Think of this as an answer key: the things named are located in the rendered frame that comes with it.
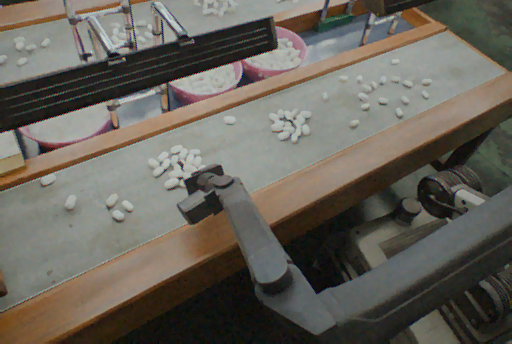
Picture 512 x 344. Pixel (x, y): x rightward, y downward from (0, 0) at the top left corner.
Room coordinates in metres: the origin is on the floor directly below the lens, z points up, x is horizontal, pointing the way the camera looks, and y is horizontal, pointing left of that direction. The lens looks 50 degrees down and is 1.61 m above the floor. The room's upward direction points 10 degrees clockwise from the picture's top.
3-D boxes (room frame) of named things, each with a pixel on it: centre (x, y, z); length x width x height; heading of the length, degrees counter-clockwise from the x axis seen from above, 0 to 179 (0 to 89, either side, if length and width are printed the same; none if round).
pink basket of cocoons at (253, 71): (1.21, 0.01, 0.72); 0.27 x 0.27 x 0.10
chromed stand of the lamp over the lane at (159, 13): (0.71, 0.30, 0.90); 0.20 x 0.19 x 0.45; 130
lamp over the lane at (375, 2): (1.27, -0.49, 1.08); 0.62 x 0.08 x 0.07; 130
